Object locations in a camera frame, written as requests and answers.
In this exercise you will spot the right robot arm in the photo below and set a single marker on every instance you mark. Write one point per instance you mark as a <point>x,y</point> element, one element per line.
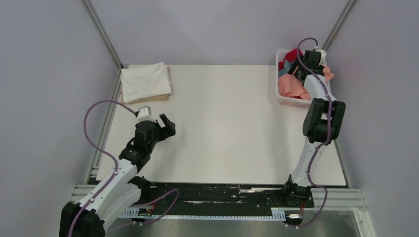
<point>321,125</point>

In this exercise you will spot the right aluminium frame post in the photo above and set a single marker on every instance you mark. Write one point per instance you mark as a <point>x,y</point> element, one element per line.
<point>339,23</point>

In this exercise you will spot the salmon pink t shirt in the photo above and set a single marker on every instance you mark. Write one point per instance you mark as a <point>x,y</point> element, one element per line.
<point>290,86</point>

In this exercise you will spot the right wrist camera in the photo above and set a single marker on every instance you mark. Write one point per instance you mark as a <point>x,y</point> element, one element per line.
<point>323,53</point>

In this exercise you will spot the white plastic basket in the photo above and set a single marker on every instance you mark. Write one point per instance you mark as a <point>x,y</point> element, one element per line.
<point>286,100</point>

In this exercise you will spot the grey blue t shirt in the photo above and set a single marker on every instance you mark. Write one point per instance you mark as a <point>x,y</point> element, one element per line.
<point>286,66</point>

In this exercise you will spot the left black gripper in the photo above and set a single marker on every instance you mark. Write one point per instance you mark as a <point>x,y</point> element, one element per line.
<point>168,131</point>

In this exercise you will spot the red t shirt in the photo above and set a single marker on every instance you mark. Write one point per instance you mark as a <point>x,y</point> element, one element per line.
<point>288,55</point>

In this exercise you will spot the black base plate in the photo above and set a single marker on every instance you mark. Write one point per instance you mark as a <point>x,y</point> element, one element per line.
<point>203,199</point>

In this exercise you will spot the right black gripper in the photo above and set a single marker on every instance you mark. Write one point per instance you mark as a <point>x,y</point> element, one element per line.
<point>297,63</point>

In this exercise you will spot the aluminium frame post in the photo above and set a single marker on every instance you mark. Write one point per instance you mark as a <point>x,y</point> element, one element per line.
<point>339,23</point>
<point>102,32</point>

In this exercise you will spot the left aluminium frame post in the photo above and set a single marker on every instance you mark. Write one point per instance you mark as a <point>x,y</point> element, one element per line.
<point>102,32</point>

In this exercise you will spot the folded white t shirt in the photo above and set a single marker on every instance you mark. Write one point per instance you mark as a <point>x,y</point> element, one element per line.
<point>145,82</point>

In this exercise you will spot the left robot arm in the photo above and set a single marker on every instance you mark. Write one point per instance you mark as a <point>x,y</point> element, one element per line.
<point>95,213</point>

